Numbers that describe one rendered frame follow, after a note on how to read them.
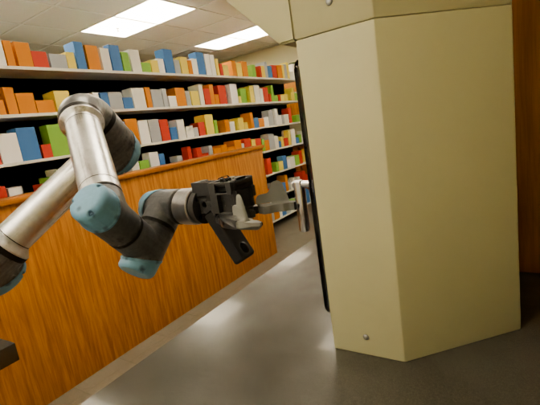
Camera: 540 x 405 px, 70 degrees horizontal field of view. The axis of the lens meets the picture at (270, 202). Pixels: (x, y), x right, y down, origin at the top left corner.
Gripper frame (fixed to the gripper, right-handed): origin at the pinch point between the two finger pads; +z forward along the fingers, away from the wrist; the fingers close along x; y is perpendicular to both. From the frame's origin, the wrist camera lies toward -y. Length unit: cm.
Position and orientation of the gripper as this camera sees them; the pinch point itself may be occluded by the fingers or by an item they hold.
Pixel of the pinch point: (287, 215)
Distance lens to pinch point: 67.6
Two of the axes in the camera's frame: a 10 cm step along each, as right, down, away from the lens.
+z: 8.3, -0.2, -5.5
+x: 5.3, -2.4, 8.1
